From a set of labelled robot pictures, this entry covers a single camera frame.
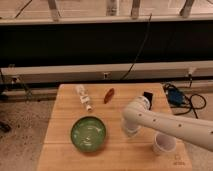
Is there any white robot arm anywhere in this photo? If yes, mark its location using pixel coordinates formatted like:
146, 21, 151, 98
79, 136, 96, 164
122, 96, 213, 152

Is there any green ceramic bowl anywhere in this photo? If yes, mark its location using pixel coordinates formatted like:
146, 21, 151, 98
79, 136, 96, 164
70, 116, 107, 153

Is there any brown sausage toy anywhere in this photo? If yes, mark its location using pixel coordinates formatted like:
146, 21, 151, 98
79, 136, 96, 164
104, 88, 115, 104

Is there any black rectangular block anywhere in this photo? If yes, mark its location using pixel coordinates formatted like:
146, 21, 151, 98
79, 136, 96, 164
143, 92, 153, 110

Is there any blue power box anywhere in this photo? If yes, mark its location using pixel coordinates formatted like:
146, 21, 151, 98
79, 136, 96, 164
168, 89, 183, 106

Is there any white paper cup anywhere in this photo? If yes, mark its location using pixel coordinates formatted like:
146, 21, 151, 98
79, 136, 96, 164
152, 132, 176, 155

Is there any black hanging cable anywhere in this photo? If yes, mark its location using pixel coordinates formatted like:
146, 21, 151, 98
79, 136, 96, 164
119, 13, 153, 81

